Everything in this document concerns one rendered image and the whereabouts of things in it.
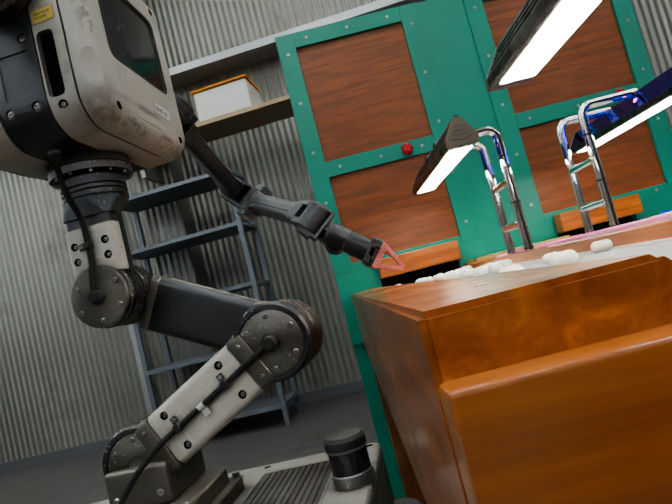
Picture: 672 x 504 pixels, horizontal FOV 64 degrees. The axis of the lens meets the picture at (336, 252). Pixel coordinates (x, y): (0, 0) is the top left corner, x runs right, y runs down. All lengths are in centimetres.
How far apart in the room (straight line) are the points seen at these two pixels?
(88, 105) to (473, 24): 169
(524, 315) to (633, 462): 6
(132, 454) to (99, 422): 418
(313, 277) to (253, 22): 218
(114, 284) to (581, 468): 84
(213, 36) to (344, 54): 287
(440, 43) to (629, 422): 211
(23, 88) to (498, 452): 88
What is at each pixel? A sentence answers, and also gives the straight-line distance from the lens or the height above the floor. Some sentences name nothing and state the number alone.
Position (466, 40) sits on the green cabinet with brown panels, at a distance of 229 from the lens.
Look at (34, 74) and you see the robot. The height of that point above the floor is 121.
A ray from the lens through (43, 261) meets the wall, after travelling 532.
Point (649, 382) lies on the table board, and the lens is 21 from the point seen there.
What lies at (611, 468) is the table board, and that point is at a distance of 21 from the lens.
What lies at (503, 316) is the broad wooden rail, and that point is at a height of 76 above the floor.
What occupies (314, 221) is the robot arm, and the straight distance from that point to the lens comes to 130.
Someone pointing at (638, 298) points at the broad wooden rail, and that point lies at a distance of 23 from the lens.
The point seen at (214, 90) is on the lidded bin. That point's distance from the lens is 414.
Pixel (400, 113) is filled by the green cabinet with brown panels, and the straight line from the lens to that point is 215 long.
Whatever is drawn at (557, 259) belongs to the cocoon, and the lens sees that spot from 74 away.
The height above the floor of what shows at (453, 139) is 106.
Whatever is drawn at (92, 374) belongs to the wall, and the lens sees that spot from 512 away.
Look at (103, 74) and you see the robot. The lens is 93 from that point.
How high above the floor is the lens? 78
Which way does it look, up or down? 4 degrees up
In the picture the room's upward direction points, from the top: 14 degrees counter-clockwise
